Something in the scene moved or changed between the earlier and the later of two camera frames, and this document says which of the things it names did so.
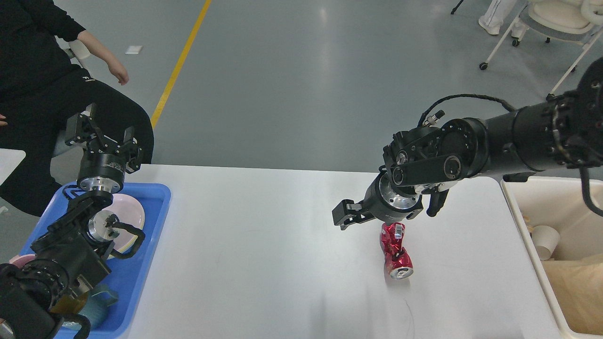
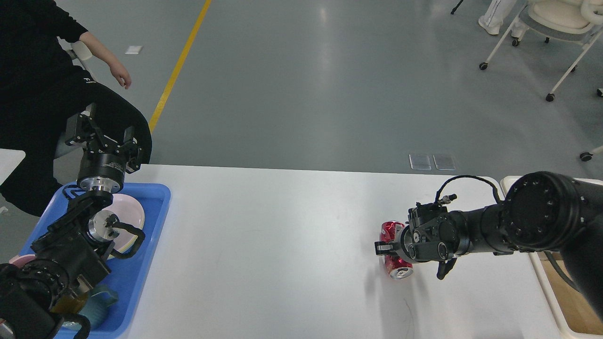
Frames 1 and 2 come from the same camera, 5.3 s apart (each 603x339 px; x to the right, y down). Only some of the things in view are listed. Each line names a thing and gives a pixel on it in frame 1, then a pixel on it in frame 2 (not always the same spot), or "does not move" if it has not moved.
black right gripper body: [383, 202] → [407, 246]
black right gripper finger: [346, 212] → [382, 247]
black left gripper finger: [81, 127] does not move
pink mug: [20, 261] does not move
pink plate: [127, 210] does not move
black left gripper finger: [134, 149] does not move
